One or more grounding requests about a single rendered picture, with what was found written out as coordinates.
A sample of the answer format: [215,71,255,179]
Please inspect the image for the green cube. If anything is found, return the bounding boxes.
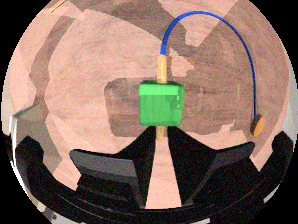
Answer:
[138,80,185,127]

